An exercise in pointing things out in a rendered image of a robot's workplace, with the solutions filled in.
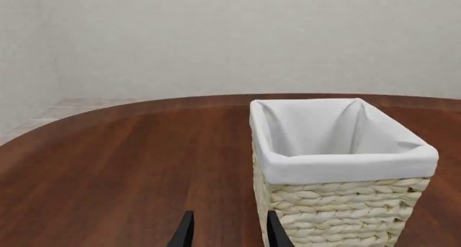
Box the woven basket with white liner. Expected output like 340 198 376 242
249 97 439 247

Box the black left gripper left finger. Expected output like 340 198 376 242
171 210 194 247

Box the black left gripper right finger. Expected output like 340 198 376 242
268 210 293 247

